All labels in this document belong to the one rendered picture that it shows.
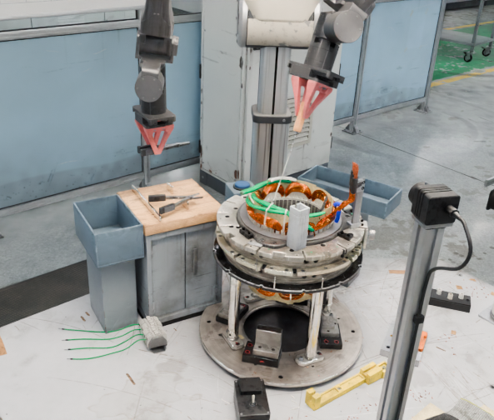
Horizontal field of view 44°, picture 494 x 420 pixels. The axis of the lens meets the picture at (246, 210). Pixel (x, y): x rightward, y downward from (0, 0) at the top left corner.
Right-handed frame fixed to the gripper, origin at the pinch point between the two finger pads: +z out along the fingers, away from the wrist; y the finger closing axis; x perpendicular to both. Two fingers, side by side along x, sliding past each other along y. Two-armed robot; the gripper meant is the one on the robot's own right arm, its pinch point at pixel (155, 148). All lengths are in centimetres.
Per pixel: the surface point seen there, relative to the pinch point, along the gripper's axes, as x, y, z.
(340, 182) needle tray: 50, 8, 16
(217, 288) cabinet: 9.9, 13.5, 34.2
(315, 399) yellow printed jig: 11, 53, 37
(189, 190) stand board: 8.2, 1.0, 12.2
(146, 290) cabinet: -8.3, 12.0, 29.6
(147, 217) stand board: -6.4, 9.7, 11.8
